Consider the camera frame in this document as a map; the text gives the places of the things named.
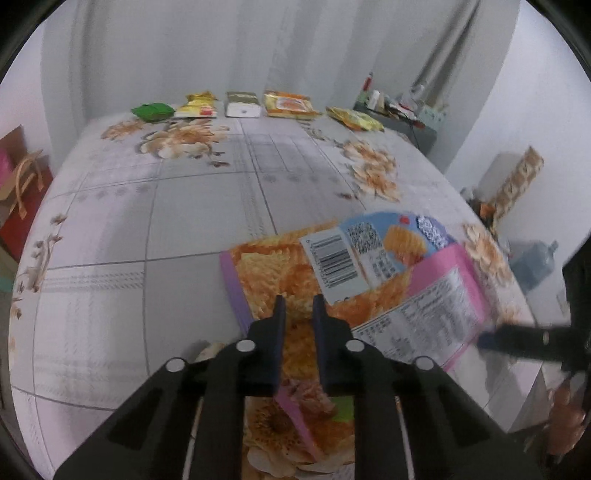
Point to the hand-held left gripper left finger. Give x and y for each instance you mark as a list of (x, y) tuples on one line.
[(279, 346)]

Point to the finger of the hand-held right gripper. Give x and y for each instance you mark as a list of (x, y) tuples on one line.
[(517, 340)]

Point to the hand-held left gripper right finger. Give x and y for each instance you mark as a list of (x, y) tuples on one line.
[(319, 346)]

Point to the large orange snack bag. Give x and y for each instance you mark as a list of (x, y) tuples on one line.
[(392, 277)]

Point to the person's right hand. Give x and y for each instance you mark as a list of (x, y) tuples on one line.
[(568, 420)]

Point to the blue water jug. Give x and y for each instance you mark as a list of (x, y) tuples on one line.
[(535, 265)]

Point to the tall patterned box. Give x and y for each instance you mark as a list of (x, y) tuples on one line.
[(519, 180)]

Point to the black snack bag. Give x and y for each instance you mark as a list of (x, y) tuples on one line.
[(480, 205)]

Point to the floral tablecloth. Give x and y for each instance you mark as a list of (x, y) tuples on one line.
[(138, 230)]

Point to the grey cabinet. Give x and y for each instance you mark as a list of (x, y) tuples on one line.
[(415, 131)]

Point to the green desk calendar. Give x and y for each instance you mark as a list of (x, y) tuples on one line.
[(431, 115)]

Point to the yellow green snack packet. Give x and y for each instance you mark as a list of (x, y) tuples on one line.
[(355, 119)]

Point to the orange noodle packet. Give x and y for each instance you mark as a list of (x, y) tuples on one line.
[(291, 105)]

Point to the white green box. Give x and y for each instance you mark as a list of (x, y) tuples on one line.
[(242, 105)]

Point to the small white bottle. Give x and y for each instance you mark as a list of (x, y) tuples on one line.
[(377, 99)]

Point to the dark green snack packet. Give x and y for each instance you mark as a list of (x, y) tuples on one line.
[(152, 112)]

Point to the red canister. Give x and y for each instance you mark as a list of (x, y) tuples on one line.
[(367, 83)]

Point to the red gift bag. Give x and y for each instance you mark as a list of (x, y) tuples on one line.
[(18, 226)]

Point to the white curtain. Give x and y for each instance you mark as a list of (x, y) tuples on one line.
[(231, 46)]

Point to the pink plastic bag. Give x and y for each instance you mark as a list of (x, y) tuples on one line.
[(4, 161)]

